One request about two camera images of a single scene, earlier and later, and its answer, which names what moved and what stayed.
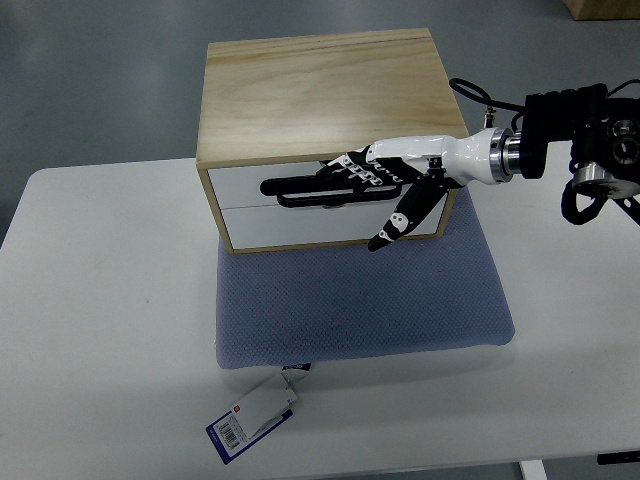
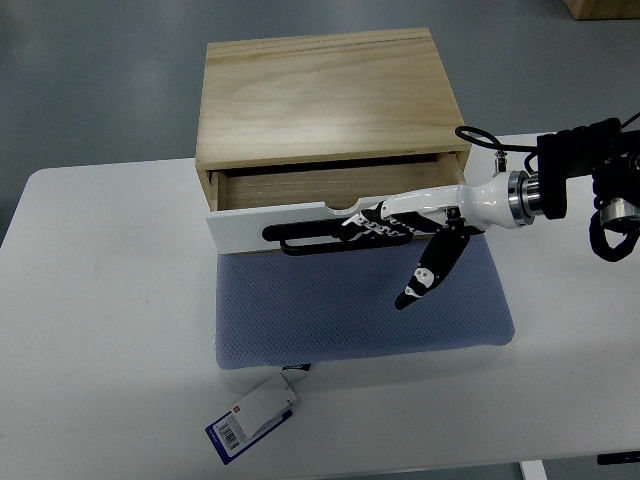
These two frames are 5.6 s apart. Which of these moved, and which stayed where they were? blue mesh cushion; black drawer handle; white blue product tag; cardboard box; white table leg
Moved: black drawer handle
Stayed: cardboard box; white table leg; white blue product tag; blue mesh cushion
